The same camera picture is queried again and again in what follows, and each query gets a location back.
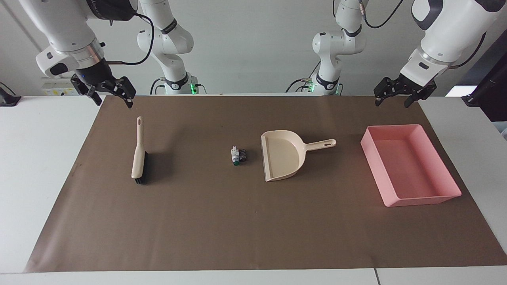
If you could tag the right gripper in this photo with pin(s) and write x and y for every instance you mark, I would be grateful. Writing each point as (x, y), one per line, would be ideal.
(95, 72)

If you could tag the small black electronic part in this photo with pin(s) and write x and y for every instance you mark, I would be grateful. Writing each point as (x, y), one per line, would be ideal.
(243, 155)

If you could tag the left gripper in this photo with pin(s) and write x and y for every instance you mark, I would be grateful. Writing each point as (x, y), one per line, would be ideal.
(420, 88)

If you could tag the black stand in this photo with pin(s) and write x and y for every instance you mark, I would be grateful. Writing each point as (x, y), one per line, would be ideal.
(491, 91)
(8, 99)

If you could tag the beige brush with black bristles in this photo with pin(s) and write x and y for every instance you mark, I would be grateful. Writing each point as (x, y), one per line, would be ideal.
(138, 158)

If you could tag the pink plastic bin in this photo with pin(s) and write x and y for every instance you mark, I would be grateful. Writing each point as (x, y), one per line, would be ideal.
(408, 170)

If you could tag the beige plastic dustpan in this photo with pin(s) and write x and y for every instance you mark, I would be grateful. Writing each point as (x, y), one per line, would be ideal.
(282, 156)

